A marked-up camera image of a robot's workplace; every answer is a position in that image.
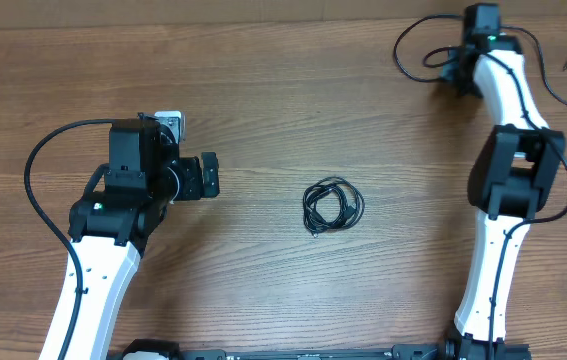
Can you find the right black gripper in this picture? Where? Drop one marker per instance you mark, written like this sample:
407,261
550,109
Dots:
452,70

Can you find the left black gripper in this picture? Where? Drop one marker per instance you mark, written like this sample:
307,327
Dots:
193,188

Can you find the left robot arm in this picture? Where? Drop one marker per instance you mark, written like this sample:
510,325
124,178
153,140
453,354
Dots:
123,202

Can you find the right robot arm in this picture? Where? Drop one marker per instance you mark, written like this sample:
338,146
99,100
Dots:
508,185

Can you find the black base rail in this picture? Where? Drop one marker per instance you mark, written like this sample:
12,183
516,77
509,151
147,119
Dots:
308,354

